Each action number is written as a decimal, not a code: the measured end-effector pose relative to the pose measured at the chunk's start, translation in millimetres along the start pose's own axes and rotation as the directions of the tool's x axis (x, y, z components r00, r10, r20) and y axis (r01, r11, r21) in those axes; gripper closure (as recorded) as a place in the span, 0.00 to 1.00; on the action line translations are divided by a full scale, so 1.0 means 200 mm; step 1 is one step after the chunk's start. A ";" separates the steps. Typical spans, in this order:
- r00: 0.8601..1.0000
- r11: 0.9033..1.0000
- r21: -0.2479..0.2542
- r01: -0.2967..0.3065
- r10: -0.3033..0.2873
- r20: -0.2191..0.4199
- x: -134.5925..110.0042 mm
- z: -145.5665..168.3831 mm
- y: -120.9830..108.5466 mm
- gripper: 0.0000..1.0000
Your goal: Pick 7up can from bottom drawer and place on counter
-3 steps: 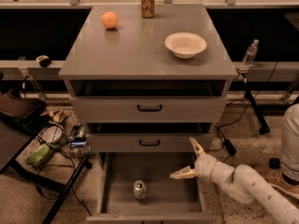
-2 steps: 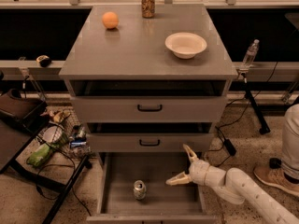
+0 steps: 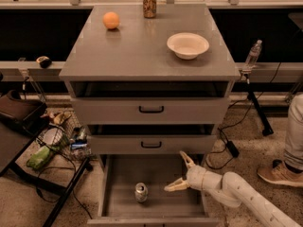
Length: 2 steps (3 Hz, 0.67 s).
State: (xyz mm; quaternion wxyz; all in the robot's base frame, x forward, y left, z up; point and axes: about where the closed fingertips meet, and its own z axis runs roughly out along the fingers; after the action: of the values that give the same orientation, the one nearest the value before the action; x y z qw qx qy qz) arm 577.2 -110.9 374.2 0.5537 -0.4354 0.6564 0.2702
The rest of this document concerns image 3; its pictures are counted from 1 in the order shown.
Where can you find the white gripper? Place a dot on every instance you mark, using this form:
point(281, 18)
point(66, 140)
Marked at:
point(196, 177)

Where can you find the silver green 7up can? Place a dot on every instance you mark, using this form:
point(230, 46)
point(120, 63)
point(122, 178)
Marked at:
point(141, 192)

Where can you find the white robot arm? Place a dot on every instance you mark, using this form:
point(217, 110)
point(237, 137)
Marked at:
point(231, 190)

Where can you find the grey bottom drawer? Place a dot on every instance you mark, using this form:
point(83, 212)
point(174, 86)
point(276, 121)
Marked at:
point(119, 208)

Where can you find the grey drawer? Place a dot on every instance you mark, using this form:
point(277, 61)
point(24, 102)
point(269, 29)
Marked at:
point(150, 139)
point(119, 208)
point(150, 102)

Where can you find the grey middle drawer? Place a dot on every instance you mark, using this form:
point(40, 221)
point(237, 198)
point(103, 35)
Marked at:
point(150, 139)

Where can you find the grey drawer cabinet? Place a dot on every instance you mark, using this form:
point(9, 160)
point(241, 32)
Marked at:
point(137, 50)

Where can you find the grey top drawer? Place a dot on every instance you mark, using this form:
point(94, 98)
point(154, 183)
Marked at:
point(150, 102)

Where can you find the tall brown patterned can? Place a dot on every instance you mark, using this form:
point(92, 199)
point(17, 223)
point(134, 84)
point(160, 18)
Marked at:
point(149, 8)

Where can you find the black tripod stand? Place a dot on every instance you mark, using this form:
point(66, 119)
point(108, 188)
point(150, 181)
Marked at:
point(267, 129)

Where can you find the tan sneaker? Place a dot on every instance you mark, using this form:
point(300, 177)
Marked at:
point(280, 175)

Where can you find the grey trouser leg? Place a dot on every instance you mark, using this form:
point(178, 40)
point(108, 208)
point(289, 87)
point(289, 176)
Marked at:
point(293, 152)

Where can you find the white paper bowl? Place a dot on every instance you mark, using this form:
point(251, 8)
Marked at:
point(187, 46)

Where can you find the clear plastic water bottle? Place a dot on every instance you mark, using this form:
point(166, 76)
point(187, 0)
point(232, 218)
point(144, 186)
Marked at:
point(252, 56)

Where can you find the green chip bag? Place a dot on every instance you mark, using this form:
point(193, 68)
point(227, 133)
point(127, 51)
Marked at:
point(41, 157)

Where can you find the black side table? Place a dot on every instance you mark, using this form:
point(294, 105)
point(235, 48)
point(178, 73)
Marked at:
point(48, 191)

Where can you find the orange fruit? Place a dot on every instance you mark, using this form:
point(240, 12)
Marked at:
point(111, 20)

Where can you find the small black round device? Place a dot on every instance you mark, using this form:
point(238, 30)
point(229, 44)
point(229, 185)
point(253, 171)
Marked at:
point(44, 61)

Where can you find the dark brown bag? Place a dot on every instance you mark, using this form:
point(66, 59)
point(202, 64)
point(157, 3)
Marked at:
point(20, 111)

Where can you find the wire basket with snacks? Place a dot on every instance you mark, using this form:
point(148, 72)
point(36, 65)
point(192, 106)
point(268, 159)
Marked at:
point(66, 135)

